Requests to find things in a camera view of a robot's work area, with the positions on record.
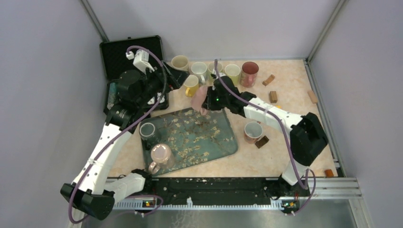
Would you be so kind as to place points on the lime green faceted mug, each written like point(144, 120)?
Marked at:
point(233, 71)

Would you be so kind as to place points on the light pink glass mug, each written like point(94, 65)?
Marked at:
point(162, 157)

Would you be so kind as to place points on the yellow upside-down mug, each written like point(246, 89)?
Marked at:
point(192, 85)

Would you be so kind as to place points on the cream patterned mug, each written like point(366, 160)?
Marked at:
point(180, 62)

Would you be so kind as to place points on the black poker chip case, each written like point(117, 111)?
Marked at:
point(115, 61)

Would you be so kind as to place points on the brown rectangular wooden block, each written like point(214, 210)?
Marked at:
point(273, 97)

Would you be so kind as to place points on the light green mug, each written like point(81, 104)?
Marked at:
point(211, 70)

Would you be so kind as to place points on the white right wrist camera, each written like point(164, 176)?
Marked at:
point(217, 75)

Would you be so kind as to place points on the orange-brown wooden block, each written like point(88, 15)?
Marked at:
point(329, 173)

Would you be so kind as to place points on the white and blue mug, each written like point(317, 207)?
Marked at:
point(200, 70)

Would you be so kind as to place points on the dark brown wooden block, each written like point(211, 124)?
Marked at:
point(262, 141)

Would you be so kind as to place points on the black upside-down mug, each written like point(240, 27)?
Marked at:
point(149, 134)

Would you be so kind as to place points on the terracotta upside-down mug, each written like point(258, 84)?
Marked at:
point(252, 132)

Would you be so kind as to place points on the teal floral serving tray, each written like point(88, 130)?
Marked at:
point(194, 138)

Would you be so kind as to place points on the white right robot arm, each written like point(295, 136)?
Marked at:
point(304, 134)

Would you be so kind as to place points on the curved brown wooden block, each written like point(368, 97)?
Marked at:
point(270, 79)

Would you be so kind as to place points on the red-bottomed glass mug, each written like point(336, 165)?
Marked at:
point(249, 74)

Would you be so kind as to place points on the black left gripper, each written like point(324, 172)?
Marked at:
point(176, 78)

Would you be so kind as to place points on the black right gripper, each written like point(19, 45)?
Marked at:
point(208, 103)

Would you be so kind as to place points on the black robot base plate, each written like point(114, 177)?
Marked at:
point(221, 191)

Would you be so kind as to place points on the pink upside-down mug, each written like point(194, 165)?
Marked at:
point(198, 99)

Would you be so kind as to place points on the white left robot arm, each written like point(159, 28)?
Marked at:
point(89, 192)

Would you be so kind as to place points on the light wooden block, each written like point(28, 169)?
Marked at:
point(312, 96)

